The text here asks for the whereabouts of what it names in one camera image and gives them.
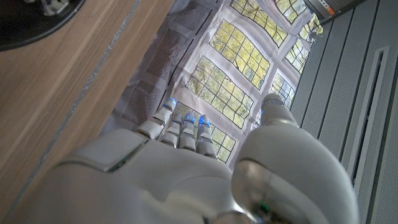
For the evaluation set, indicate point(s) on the printed window backdrop cloth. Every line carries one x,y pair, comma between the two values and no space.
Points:
224,62

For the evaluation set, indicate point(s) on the black half-moon tambourine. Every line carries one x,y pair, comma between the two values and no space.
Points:
28,21

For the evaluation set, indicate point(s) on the white framed wall slot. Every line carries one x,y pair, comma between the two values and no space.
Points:
368,115

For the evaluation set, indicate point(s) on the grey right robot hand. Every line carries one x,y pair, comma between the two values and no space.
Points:
174,183

